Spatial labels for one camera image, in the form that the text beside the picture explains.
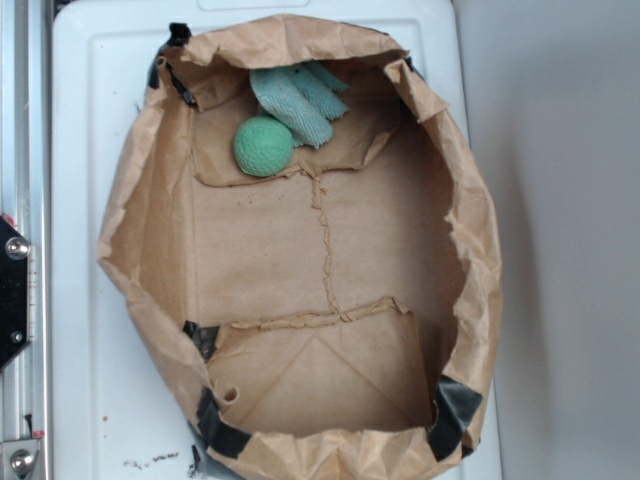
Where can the green dimpled ball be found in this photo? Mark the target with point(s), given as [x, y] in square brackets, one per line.
[263, 146]

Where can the brown paper bag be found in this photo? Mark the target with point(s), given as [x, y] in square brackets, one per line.
[338, 320]

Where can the light blue microfiber cloth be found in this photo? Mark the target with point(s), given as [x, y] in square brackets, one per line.
[303, 97]

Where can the white plastic tray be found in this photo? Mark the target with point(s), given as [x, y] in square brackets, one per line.
[114, 415]

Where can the black metal bracket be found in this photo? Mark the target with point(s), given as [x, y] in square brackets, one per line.
[14, 292]

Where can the aluminium frame rail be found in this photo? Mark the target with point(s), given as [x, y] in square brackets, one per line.
[26, 451]

